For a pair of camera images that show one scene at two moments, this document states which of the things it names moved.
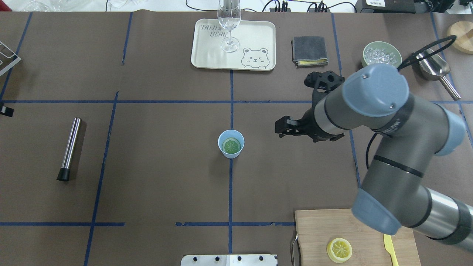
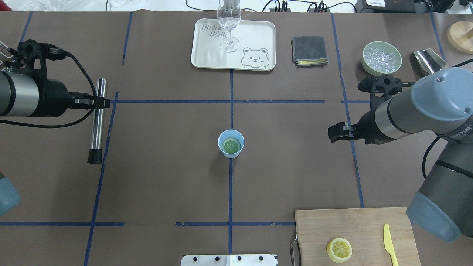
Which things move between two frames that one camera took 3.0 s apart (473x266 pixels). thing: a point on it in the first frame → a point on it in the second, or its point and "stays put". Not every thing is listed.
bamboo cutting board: (314, 229) stays put
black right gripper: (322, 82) → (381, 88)
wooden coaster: (463, 31) stays put
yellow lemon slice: (339, 250) stays put
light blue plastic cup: (231, 142) stays put
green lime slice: (231, 145) stays put
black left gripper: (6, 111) → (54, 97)
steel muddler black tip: (64, 173) → (95, 156)
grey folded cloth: (309, 51) stays put
